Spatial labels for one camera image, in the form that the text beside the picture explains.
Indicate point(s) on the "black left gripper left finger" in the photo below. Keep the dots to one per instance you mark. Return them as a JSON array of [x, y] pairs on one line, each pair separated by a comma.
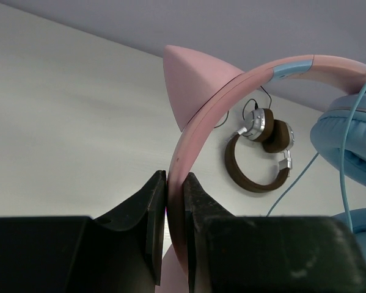
[[119, 251]]

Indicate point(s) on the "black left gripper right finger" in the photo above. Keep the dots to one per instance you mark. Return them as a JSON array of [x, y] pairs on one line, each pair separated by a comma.
[[227, 253]]

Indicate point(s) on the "pink blue cat-ear headphones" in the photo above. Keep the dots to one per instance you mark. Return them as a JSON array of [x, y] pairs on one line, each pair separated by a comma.
[[202, 88]]

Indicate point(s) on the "brown silver headphones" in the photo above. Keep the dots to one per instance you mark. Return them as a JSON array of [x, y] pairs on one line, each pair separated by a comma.
[[275, 136]]

